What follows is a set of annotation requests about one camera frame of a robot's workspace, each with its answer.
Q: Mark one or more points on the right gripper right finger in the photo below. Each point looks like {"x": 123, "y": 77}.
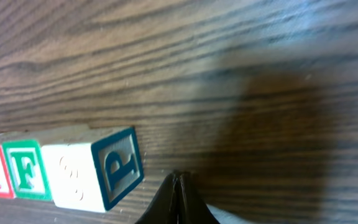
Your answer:
{"x": 191, "y": 207}

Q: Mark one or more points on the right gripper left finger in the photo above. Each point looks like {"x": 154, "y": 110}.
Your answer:
{"x": 163, "y": 207}

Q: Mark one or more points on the plain white wooden block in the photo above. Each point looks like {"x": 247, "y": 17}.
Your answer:
{"x": 93, "y": 170}

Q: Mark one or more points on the green F block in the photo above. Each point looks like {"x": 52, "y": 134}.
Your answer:
{"x": 25, "y": 162}

